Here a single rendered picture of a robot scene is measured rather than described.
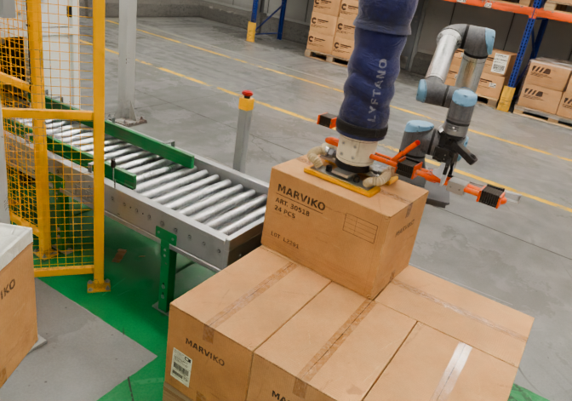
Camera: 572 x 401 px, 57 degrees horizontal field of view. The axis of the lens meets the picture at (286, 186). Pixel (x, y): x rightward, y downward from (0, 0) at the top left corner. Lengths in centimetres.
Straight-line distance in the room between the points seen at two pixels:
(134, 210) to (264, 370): 122
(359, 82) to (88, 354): 174
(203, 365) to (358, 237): 80
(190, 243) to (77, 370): 75
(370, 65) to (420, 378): 118
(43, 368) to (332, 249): 139
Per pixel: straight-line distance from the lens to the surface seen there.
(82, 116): 268
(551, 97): 921
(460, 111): 212
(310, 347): 199
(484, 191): 217
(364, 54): 217
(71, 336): 283
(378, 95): 220
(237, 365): 202
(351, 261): 227
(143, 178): 312
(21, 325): 174
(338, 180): 229
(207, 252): 253
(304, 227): 235
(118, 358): 270
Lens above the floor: 182
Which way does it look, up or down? 24 degrees down
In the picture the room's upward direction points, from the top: 9 degrees clockwise
